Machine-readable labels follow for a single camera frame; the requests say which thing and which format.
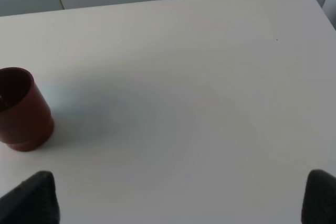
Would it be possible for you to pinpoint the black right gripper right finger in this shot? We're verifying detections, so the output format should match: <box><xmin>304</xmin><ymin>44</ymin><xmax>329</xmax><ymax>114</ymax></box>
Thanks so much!
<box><xmin>301</xmin><ymin>169</ymin><xmax>335</xmax><ymax>224</ymax></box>

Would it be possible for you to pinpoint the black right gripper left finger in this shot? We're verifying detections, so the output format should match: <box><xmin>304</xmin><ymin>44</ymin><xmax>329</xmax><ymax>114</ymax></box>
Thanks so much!
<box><xmin>1</xmin><ymin>171</ymin><xmax>60</xmax><ymax>224</ymax></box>

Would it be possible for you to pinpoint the red plastic cup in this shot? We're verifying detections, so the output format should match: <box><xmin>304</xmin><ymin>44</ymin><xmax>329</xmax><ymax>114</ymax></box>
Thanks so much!
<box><xmin>1</xmin><ymin>67</ymin><xmax>55</xmax><ymax>152</ymax></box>

